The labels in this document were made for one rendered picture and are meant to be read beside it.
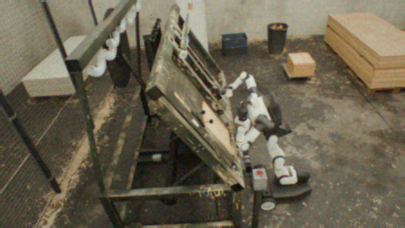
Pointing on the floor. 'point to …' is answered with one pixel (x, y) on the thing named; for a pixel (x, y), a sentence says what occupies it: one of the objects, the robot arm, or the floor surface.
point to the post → (256, 208)
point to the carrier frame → (170, 194)
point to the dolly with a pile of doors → (299, 65)
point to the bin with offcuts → (277, 37)
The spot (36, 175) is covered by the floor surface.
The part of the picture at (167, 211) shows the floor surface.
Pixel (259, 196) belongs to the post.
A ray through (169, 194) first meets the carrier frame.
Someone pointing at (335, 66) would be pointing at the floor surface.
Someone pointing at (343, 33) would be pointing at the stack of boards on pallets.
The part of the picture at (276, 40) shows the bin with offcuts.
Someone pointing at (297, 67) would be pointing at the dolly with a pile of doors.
